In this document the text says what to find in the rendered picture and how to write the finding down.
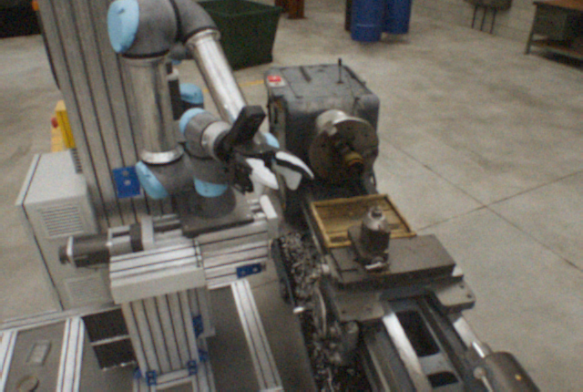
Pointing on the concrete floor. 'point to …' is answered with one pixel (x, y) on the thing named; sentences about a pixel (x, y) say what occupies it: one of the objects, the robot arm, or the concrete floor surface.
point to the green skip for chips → (244, 30)
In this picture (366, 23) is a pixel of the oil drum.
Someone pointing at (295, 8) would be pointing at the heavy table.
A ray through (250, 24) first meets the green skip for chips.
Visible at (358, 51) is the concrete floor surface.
